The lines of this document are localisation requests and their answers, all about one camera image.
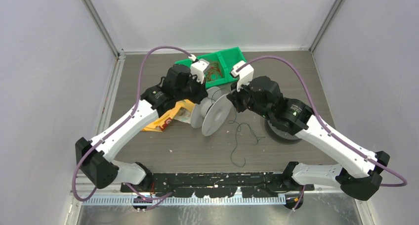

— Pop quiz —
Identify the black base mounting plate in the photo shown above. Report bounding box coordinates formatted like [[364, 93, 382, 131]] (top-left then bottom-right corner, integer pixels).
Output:
[[133, 172, 302, 198]]

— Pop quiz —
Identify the green three-compartment bin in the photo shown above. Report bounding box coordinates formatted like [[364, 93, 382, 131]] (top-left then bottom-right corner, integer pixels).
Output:
[[174, 46, 248, 89]]

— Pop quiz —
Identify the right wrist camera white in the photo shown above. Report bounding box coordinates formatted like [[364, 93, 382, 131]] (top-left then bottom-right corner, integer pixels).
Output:
[[230, 61, 254, 92]]

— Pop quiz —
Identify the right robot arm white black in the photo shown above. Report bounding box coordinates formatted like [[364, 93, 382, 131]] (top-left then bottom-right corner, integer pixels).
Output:
[[227, 76, 390, 201]]

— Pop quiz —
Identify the dark grey cable spool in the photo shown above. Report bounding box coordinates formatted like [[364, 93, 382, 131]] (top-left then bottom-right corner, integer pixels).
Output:
[[264, 120, 302, 145]]

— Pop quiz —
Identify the red wire bundle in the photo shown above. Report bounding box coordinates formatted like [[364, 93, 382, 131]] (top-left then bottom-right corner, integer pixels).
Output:
[[203, 61, 224, 83]]

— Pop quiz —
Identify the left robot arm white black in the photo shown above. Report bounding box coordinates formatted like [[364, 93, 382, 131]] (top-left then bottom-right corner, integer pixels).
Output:
[[75, 60, 209, 192]]

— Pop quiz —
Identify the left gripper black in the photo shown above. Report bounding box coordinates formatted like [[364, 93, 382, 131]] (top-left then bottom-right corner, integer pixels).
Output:
[[175, 73, 208, 105]]

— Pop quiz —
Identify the yellow snack bag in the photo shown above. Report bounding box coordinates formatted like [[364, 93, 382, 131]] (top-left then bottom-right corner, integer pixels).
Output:
[[142, 100, 195, 132]]

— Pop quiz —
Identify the white plastic cable spool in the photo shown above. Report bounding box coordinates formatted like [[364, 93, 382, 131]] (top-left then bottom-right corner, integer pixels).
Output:
[[190, 87, 232, 136]]

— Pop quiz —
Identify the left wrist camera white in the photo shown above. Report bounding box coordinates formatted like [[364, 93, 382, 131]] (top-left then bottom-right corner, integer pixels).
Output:
[[188, 54, 210, 84]]

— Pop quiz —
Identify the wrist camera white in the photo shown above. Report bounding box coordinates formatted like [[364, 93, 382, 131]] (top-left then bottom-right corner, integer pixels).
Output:
[[188, 54, 210, 84], [230, 61, 254, 92]]

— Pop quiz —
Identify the white slotted cable duct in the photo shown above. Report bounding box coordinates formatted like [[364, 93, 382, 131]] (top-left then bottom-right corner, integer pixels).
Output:
[[84, 194, 286, 206]]

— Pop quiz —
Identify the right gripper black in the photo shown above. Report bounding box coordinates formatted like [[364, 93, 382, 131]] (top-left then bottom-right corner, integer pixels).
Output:
[[227, 76, 271, 120]]

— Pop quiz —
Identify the floral patterned cloth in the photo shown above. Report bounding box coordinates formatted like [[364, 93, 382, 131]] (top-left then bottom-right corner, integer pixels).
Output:
[[174, 107, 192, 124]]

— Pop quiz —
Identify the dark green wire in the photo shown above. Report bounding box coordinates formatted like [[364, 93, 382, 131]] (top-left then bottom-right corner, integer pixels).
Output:
[[226, 89, 266, 169]]

